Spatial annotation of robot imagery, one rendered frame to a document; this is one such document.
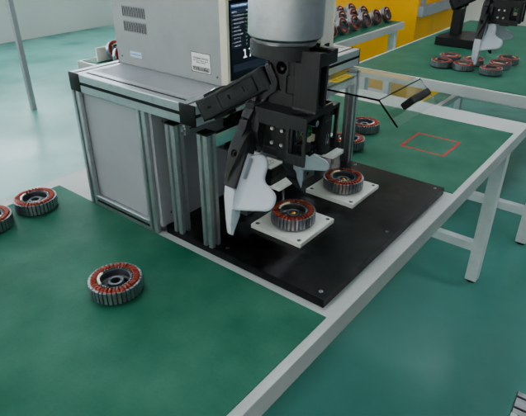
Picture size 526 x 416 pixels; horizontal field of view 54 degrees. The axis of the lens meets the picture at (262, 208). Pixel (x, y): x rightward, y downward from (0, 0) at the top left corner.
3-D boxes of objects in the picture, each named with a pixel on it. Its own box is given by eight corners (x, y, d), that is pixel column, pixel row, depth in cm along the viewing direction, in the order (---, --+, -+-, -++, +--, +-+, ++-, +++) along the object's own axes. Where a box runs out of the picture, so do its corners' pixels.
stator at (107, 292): (144, 271, 116) (141, 257, 115) (144, 303, 107) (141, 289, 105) (92, 277, 115) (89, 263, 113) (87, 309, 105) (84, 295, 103)
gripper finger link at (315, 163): (329, 199, 65) (314, 156, 57) (290, 186, 68) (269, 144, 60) (340, 179, 66) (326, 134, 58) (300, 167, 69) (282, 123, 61)
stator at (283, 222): (324, 220, 130) (324, 207, 128) (296, 238, 123) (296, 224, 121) (290, 205, 137) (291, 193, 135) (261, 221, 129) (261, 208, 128)
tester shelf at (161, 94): (358, 63, 152) (360, 48, 150) (195, 128, 106) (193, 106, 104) (244, 44, 176) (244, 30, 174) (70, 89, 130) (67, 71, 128)
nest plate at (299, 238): (334, 222, 131) (334, 218, 131) (300, 248, 121) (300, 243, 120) (286, 205, 139) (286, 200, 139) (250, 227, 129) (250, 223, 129)
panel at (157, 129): (310, 147, 174) (315, 57, 160) (163, 227, 129) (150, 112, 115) (307, 146, 175) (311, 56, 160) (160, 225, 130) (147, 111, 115)
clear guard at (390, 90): (437, 103, 140) (440, 82, 138) (397, 128, 124) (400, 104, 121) (334, 82, 158) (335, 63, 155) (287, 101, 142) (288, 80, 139)
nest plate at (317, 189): (378, 188, 148) (379, 184, 147) (352, 209, 138) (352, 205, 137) (334, 174, 156) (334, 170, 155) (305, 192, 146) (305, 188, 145)
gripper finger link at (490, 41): (495, 62, 113) (508, 22, 113) (467, 59, 116) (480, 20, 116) (495, 68, 116) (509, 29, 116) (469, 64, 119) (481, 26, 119)
